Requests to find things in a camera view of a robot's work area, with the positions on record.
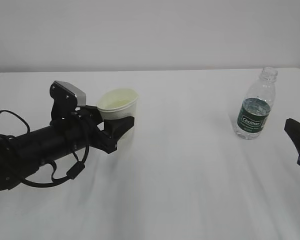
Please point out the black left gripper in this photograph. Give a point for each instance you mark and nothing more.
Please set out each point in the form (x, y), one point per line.
(103, 134)

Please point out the white paper cup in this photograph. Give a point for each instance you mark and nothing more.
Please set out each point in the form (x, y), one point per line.
(118, 103)

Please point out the clear green-label water bottle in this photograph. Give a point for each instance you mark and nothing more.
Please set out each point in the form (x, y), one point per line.
(257, 105)

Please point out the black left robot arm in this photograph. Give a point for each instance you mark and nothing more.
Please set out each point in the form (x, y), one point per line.
(73, 134)

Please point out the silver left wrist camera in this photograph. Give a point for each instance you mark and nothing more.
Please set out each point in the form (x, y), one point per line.
(66, 98)

